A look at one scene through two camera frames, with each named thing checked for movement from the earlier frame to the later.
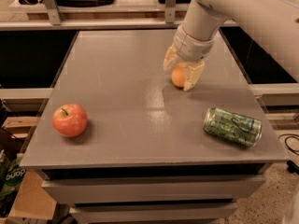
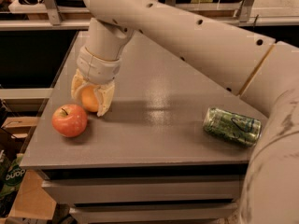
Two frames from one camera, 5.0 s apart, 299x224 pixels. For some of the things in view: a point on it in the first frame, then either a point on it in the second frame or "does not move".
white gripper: x=191 y=48 to x=97 y=67
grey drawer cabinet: x=145 y=157 does not move
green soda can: x=239 y=129 does not move
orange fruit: x=177 y=74 to x=89 y=99
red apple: x=69 y=120 does not move
